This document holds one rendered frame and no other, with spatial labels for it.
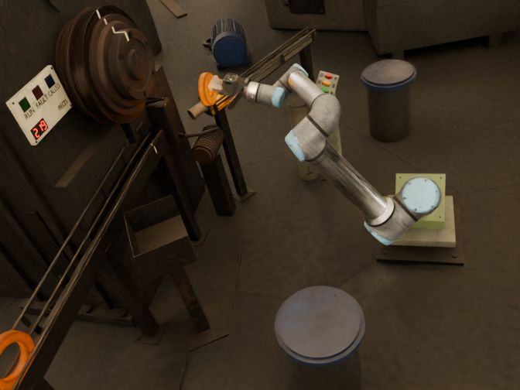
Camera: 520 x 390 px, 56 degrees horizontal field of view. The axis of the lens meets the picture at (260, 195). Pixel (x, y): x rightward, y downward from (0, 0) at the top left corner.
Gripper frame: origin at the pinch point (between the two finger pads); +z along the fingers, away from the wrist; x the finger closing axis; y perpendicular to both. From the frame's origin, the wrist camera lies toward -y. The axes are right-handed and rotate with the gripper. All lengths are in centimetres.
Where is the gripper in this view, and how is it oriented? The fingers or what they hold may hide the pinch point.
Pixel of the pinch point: (206, 85)
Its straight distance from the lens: 239.8
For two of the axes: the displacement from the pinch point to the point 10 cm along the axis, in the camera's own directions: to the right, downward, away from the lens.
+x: -2.4, 6.6, -7.1
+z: -9.7, -2.4, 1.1
